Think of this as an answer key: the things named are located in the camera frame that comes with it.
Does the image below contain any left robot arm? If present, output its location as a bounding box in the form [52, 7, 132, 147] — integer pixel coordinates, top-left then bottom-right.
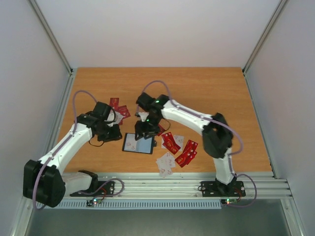
[23, 102, 122, 207]

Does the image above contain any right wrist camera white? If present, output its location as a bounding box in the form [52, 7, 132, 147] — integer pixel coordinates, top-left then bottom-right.
[136, 112, 149, 122]

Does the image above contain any black leather card holder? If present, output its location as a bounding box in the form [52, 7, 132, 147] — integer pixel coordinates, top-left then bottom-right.
[122, 133, 156, 154]

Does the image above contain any grey slotted cable duct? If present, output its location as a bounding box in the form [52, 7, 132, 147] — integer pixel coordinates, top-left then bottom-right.
[32, 199, 222, 210]

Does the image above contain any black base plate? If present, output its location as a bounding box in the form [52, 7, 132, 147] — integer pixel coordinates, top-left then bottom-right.
[198, 180, 246, 197]
[70, 181, 115, 197]

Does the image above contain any red card far left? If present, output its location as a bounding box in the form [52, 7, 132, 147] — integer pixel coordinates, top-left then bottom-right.
[109, 97, 119, 111]

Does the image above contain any white card upper pile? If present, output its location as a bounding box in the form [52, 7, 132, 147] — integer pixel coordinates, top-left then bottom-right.
[174, 135, 184, 147]

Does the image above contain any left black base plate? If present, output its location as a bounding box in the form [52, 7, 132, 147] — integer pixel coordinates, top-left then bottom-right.
[70, 181, 115, 197]

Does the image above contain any red VIP card column lower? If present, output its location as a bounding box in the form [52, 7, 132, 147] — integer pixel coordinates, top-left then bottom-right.
[175, 150, 197, 168]

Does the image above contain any white card left cluster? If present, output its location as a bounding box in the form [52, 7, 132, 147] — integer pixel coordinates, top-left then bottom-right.
[113, 111, 124, 124]

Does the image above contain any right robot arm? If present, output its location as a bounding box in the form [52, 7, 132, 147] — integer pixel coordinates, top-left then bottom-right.
[135, 92, 237, 196]

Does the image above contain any red card left cluster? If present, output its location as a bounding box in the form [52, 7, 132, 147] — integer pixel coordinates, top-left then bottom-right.
[118, 105, 131, 119]

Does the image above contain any right controller board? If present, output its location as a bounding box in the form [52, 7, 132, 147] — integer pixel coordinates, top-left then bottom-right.
[221, 198, 239, 205]

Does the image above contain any red card centre pile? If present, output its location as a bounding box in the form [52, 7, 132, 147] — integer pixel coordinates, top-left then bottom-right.
[161, 132, 183, 154]

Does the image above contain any left controller board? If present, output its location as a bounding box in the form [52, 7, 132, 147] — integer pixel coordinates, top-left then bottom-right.
[86, 199, 102, 207]

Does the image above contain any red card column upper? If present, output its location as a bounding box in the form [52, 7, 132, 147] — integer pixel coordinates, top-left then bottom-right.
[183, 140, 198, 155]

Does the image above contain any controller board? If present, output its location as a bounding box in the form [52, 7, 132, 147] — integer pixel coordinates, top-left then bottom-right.
[86, 199, 102, 207]
[221, 198, 239, 205]

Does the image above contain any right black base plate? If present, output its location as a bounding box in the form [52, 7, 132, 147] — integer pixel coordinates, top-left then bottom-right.
[198, 180, 246, 197]

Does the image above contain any red VIP card centre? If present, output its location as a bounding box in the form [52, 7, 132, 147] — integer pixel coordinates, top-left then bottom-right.
[157, 124, 165, 136]

